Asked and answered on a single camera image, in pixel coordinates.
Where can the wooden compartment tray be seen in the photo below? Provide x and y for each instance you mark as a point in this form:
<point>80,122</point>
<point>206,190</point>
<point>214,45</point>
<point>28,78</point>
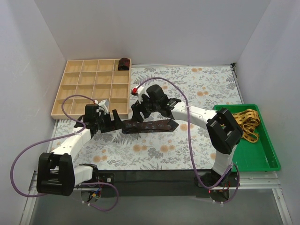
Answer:
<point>98,79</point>

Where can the rolled dark red tie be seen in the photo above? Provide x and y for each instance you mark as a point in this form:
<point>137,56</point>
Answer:
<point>124,64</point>

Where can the dark brown patterned tie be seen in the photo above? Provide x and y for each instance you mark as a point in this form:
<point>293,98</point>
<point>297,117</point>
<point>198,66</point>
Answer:
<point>134,127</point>

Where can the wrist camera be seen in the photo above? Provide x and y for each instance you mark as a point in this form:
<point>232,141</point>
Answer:
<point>102,106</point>
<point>138,91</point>

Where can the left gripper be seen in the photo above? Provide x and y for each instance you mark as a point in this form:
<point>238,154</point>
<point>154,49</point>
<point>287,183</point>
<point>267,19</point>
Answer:
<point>109,122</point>

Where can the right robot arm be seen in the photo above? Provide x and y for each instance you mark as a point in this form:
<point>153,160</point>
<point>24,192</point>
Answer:
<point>224,131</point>

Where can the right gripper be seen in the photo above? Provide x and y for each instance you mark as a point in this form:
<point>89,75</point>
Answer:
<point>141,109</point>

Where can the aluminium frame rail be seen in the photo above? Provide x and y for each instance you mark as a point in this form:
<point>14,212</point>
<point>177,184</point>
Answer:
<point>258,200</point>

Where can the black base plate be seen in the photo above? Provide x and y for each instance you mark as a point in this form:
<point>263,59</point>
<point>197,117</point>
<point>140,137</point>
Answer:
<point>150,183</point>

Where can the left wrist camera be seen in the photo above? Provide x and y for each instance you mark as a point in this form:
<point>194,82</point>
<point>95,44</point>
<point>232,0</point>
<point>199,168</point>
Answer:
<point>102,106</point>

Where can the green plastic bin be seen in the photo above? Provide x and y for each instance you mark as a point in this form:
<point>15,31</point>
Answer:
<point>258,156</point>

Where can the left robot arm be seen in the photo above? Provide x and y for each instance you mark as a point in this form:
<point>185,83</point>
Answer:
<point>56,173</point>

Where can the yellow patterned tie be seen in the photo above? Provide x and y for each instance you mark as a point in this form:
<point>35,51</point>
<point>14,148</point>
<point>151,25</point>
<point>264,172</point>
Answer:
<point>248,120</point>

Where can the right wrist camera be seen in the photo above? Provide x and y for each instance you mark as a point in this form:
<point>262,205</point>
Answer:
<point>138,91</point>

